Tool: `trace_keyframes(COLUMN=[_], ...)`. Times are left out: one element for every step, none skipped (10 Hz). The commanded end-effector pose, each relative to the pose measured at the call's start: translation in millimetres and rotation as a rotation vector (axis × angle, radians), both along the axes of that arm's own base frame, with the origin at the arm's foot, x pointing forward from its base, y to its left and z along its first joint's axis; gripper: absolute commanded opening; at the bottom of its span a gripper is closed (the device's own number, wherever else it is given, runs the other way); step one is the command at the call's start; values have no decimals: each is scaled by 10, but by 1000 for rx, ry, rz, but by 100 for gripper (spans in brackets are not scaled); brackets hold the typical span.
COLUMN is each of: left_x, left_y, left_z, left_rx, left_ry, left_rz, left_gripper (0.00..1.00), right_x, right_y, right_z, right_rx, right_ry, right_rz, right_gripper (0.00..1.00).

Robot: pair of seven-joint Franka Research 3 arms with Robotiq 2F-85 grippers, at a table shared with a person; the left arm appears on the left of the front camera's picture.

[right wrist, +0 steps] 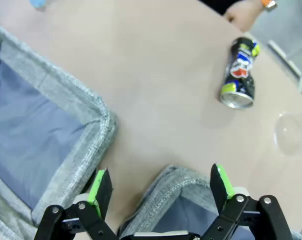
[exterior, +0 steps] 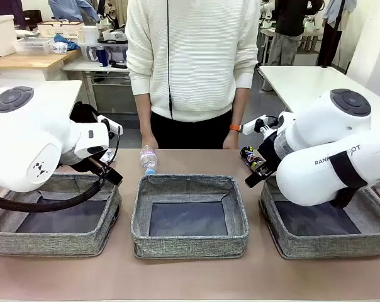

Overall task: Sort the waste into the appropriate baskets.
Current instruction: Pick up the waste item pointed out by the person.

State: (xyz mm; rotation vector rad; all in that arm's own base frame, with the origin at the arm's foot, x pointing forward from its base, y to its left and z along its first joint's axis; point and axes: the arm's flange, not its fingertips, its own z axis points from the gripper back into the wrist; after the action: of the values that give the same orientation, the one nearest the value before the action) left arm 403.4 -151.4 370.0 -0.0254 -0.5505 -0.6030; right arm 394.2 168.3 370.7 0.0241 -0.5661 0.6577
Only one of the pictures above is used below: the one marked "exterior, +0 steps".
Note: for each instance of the person in white sweater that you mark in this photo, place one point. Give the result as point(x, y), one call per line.
point(193, 63)

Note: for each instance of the blue cloth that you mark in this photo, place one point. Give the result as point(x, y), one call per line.
point(70, 45)

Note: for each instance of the clear plastic water bottle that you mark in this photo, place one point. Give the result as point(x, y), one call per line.
point(148, 158)

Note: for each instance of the orange wrist watch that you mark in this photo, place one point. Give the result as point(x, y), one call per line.
point(236, 128)

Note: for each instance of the wooden table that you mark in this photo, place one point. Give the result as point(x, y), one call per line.
point(20, 63)

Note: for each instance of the person's left hand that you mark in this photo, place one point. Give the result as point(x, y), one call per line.
point(231, 141)

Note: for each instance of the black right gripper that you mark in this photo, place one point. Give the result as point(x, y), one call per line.
point(270, 151)

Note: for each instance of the black crushed soda can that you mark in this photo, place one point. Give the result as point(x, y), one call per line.
point(248, 155)

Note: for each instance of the white cylinder container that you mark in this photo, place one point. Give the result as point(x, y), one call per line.
point(90, 34)

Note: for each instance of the blue bottle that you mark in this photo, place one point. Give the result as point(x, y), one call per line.
point(102, 56)

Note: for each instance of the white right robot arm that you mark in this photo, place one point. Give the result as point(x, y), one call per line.
point(319, 182)

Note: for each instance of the person in black top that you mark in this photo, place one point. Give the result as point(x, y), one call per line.
point(287, 19)

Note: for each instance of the black backpack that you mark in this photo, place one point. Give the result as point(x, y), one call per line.
point(83, 113)

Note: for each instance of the grey fabric basket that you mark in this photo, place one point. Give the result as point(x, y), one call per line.
point(190, 245)
point(328, 247)
point(51, 245)

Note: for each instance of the person's right forearm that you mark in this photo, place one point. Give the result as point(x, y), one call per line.
point(143, 113)

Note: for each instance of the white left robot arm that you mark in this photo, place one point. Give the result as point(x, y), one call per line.
point(29, 148)

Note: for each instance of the person's left forearm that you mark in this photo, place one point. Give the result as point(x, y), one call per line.
point(242, 107)

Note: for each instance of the white table with shelves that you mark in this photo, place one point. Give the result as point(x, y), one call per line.
point(80, 66)

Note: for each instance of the person's right hand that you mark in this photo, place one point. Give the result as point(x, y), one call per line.
point(149, 140)

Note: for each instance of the white mesh basket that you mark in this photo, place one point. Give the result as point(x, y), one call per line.
point(32, 47)

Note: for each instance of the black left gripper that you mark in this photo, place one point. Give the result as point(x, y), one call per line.
point(76, 163)

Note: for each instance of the person in dark purple top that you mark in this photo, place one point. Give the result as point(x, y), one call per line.
point(4, 7)

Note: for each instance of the person in light blue shirt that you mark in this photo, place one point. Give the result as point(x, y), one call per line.
point(330, 41)

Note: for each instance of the beige crate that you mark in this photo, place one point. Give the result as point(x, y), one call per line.
point(61, 31)

